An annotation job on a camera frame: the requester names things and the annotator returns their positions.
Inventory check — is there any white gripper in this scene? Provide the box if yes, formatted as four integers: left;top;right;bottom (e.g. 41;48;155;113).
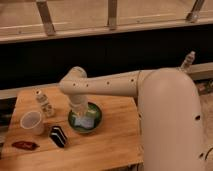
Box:
70;101;88;116

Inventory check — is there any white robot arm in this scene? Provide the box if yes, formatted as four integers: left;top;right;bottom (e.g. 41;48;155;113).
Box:
59;67;205;171

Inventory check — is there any black striped eraser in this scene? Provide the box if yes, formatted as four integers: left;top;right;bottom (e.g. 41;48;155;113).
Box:
49;126;67;148

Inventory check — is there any green bowl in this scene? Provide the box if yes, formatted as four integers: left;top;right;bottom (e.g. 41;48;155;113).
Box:
68;102;102;134

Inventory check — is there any clear plastic packet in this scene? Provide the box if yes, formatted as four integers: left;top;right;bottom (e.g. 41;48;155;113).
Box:
74;115;95;129

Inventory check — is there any small white bottle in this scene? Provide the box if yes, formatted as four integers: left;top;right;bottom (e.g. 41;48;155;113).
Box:
35;89;55;118

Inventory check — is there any translucent plastic cup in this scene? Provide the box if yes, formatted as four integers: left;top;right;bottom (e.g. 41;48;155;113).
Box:
20;111;45;135

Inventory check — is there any wooden board table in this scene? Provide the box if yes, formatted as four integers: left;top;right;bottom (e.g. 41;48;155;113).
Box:
0;87;142;171

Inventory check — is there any dark red wrapper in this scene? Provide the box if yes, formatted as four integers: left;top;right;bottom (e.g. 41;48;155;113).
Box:
12;141;38;150

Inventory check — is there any white background bottle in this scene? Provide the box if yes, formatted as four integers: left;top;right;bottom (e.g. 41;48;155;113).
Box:
180;51;195;72

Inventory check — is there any left metal bracket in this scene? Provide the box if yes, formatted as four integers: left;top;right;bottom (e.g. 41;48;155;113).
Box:
36;0;55;36

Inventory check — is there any metal bracket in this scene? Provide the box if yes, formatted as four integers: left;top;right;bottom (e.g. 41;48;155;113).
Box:
107;0;117;30
186;0;205;23
36;0;55;36

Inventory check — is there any middle metal bracket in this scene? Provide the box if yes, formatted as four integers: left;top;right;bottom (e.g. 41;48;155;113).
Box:
107;0;117;30

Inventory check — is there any right metal bracket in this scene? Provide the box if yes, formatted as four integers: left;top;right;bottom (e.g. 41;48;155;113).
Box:
186;0;205;23

